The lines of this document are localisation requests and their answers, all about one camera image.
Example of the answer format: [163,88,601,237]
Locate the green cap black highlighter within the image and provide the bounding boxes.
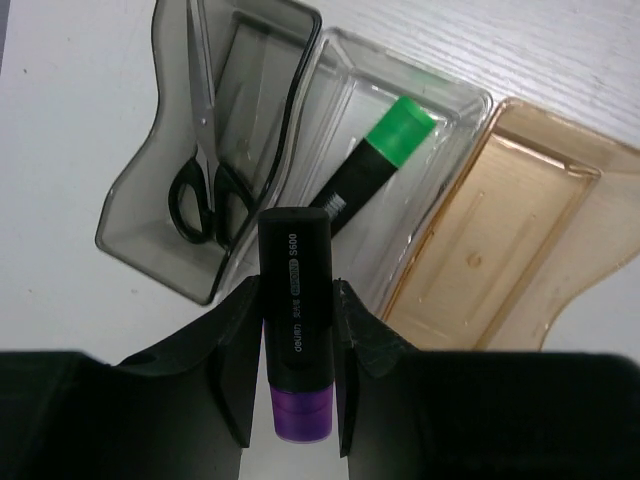
[310,96,437,235]

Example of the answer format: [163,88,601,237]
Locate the orange plastic container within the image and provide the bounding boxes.
[382,98,639,350]

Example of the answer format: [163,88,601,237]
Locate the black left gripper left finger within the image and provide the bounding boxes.
[1,277,261,479]

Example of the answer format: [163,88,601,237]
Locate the black handled scissors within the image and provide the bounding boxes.
[168,1,254,249]

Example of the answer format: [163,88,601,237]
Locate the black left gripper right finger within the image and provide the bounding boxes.
[333,280,639,479]

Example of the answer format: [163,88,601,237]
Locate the smoky grey plastic container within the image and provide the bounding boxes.
[95,1,322,305]

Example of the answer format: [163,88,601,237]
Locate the purple cap black highlighter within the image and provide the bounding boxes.
[258,207,334,444]

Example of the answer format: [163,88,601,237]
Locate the clear plastic container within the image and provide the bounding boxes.
[259,29,492,314]

